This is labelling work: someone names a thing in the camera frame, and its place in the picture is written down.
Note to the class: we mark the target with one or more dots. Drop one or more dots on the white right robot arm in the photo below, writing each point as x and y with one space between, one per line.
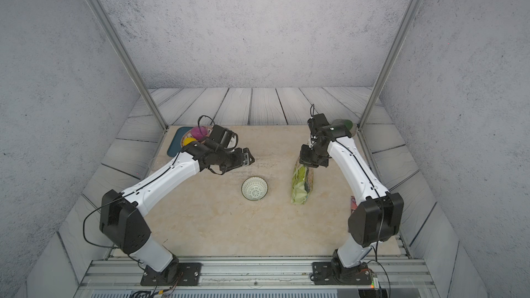
378 215

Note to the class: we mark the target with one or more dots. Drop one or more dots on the yellow lemon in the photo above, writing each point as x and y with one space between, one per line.
188 140

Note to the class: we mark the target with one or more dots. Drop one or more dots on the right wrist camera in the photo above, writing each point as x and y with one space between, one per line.
317 123

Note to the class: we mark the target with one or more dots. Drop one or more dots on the green oats bag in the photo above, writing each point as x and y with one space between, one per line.
301 184

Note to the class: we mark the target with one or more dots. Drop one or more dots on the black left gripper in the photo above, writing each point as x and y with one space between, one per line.
240 161

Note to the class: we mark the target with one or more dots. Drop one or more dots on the teal serving tray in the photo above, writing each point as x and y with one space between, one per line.
175 145

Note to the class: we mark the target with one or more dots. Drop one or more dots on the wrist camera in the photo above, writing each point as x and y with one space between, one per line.
223 137
317 123

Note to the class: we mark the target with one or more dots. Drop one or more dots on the purple snack packet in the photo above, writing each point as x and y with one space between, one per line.
353 204

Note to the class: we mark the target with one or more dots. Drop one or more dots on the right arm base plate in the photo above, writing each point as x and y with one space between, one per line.
333 273

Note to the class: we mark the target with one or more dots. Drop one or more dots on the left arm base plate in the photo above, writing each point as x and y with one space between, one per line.
176 274

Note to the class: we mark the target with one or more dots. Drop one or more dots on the purple onion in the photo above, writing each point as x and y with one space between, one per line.
199 132

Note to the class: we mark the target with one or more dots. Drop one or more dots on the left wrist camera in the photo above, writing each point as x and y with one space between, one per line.
223 137

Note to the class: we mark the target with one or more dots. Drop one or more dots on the green avocado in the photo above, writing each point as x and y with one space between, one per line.
348 124

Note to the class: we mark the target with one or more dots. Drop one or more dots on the small grey dish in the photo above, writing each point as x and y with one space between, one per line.
352 130

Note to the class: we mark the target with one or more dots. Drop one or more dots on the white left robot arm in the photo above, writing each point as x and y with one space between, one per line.
123 214

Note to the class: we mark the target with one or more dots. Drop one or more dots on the patterned fruit plate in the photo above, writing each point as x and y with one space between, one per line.
187 134

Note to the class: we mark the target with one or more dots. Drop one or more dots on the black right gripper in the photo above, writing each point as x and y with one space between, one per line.
304 160

